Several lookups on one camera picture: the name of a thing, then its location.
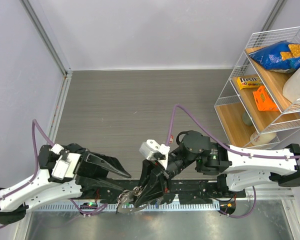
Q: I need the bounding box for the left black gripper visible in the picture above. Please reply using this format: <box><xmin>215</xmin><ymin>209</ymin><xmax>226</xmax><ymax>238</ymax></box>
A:
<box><xmin>68</xmin><ymin>142</ymin><xmax>133</xmax><ymax>189</ymax></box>

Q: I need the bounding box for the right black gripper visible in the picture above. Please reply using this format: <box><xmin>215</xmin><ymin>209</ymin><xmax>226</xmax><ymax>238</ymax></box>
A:
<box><xmin>131</xmin><ymin>148</ymin><xmax>194</xmax><ymax>207</ymax></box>

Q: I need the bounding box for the keychain with keys and strap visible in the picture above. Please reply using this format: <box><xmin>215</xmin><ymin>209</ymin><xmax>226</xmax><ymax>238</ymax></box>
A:
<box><xmin>115</xmin><ymin>186</ymin><xmax>164</xmax><ymax>214</ymax></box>

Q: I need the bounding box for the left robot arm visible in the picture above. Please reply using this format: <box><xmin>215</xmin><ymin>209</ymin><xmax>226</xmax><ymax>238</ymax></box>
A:
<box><xmin>0</xmin><ymin>143</ymin><xmax>131</xmax><ymax>225</ymax></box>

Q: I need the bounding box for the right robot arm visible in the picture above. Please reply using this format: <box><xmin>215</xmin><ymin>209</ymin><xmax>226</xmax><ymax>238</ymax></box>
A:
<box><xmin>133</xmin><ymin>130</ymin><xmax>300</xmax><ymax>207</ymax></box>

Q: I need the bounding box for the small red key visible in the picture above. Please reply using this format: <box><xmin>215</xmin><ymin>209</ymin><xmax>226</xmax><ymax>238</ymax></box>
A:
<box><xmin>169</xmin><ymin>135</ymin><xmax>174</xmax><ymax>144</ymax></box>

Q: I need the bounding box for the cream lotion bottle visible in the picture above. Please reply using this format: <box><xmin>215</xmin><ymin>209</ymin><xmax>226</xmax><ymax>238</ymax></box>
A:
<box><xmin>250</xmin><ymin>131</ymin><xmax>277</xmax><ymax>146</ymax></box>

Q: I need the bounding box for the yellow candy bag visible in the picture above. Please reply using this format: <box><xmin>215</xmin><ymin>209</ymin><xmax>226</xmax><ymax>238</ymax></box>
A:
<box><xmin>236</xmin><ymin>76</ymin><xmax>263</xmax><ymax>90</ymax></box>

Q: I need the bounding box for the orange candy bag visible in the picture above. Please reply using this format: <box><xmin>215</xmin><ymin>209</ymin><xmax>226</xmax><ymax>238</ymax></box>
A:
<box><xmin>252</xmin><ymin>85</ymin><xmax>279</xmax><ymax>112</ymax></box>

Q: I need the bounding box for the white plastic bottle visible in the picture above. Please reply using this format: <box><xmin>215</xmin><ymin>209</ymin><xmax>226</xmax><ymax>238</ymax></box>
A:
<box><xmin>282</xmin><ymin>67</ymin><xmax>300</xmax><ymax>103</ymax></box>

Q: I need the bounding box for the blue chips bag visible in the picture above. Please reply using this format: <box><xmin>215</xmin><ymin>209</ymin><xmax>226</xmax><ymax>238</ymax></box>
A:
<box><xmin>248</xmin><ymin>41</ymin><xmax>300</xmax><ymax>73</ymax></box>

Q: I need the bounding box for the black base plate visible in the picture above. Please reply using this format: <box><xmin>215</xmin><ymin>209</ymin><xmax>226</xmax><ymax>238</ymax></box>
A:
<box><xmin>76</xmin><ymin>179</ymin><xmax>246</xmax><ymax>205</ymax></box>

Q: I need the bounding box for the white slotted cable duct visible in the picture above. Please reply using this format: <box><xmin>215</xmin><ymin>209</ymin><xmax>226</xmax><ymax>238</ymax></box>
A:
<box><xmin>35</xmin><ymin>201</ymin><xmax>220</xmax><ymax>213</ymax></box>

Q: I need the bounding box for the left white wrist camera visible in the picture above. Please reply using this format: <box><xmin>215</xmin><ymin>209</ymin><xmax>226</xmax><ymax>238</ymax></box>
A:
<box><xmin>51</xmin><ymin>143</ymin><xmax>81</xmax><ymax>180</ymax></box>

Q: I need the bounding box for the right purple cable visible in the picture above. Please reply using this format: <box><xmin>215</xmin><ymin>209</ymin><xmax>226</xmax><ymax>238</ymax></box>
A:
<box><xmin>165</xmin><ymin>104</ymin><xmax>300</xmax><ymax>219</ymax></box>

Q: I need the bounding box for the white wire shelf rack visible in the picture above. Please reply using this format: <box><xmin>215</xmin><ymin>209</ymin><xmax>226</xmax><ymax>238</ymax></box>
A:
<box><xmin>214</xmin><ymin>26</ymin><xmax>300</xmax><ymax>150</ymax></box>

